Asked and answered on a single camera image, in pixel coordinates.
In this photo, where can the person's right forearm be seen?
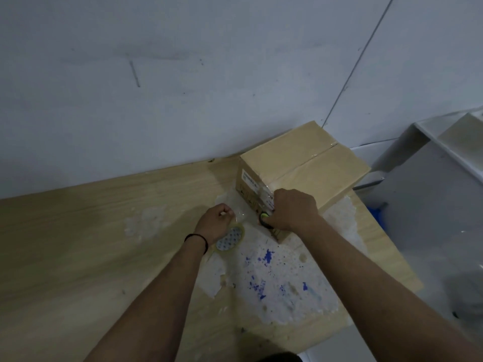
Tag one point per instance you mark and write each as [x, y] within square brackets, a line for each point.
[377, 290]

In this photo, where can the clear packing tape roll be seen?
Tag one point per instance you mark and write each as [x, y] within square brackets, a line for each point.
[232, 239]

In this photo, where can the person's black clothing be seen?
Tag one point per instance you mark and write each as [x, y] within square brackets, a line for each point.
[281, 358]

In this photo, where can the person's right hand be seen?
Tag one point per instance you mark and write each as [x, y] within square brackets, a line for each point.
[294, 209]

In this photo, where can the clear tape strip on box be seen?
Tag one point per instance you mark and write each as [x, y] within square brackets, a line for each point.
[302, 163]

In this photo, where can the white label on box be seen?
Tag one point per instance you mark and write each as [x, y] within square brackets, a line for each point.
[249, 182]

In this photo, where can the person's left fingers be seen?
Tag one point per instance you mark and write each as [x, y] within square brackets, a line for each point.
[224, 211]

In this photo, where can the blue plastic object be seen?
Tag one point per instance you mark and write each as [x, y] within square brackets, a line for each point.
[378, 215]

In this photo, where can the white shelf unit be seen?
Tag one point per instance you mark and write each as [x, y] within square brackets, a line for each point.
[456, 143]

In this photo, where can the black green utility cutter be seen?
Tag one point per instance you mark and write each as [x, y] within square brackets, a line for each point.
[263, 216]

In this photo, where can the person's left hand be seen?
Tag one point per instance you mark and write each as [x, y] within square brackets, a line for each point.
[211, 224]

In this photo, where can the person's right fingers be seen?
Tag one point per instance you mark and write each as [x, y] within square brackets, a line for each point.
[268, 221]

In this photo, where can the grey metal table bracket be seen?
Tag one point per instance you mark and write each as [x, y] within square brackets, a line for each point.
[371, 182]

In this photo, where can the brown cardboard box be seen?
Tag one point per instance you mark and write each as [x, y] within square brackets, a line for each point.
[302, 162]

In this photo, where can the black wristband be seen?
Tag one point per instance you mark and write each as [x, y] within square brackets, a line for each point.
[200, 239]

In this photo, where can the person's left forearm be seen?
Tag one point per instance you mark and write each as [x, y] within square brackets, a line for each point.
[158, 305]

